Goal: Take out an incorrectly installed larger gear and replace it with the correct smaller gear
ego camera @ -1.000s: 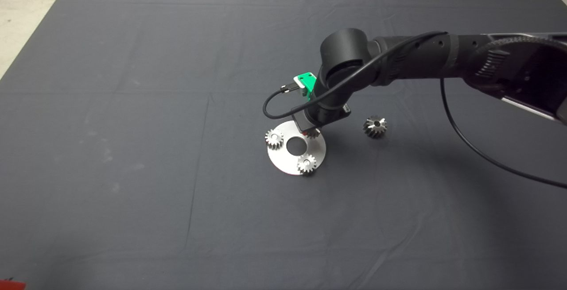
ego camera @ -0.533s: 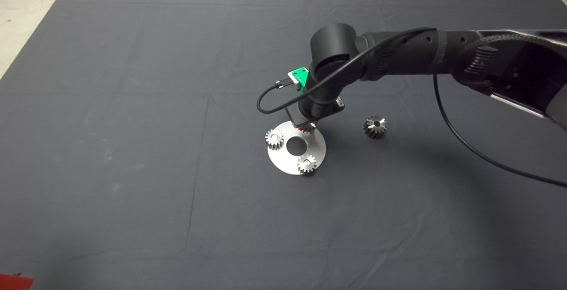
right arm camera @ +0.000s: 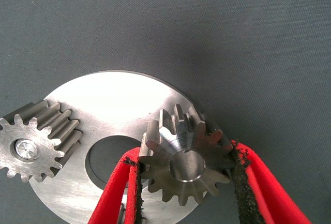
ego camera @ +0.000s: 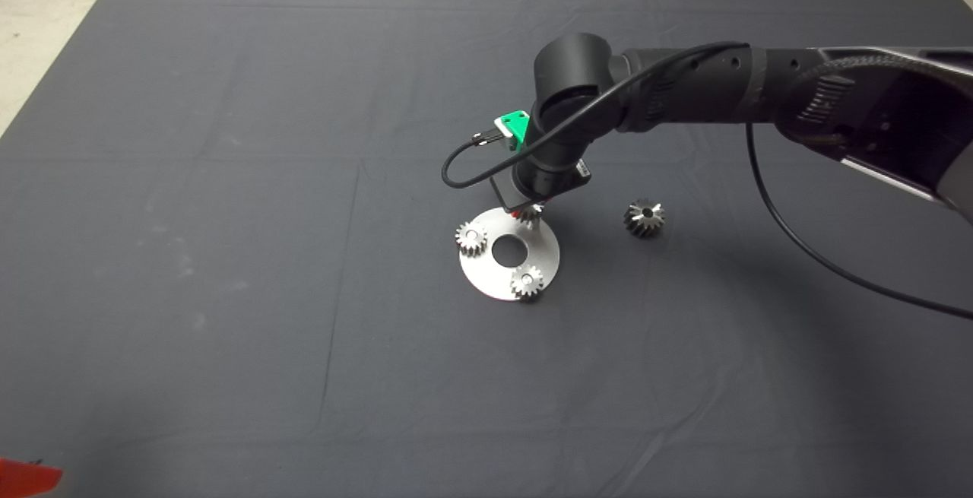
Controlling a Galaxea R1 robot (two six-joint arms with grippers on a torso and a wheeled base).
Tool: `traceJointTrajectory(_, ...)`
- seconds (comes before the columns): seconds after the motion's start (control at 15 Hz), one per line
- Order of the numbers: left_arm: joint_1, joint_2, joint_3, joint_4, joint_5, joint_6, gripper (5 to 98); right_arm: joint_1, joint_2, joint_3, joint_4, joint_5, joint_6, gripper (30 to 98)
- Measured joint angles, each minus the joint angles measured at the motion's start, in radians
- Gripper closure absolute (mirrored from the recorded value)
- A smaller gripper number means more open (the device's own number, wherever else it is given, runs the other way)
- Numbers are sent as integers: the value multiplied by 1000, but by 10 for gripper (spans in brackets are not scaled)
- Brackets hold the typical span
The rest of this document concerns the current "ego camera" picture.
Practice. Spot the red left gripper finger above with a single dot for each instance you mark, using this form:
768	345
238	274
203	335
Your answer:
23	479

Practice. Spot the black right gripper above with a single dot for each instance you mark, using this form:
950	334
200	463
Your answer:
543	188

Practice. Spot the small steel gear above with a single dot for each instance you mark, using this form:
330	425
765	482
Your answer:
530	215
470	239
525	283

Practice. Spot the large dark steel gear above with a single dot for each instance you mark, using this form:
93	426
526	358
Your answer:
644	218

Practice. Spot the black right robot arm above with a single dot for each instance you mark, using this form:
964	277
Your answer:
707	91

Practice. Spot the round metal plate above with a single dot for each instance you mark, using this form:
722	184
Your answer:
486	277

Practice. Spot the dark grey table cloth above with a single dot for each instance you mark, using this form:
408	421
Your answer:
228	255

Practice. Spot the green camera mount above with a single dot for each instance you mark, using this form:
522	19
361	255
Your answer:
518	127

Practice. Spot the small silver camera box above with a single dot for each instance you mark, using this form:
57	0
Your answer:
503	130

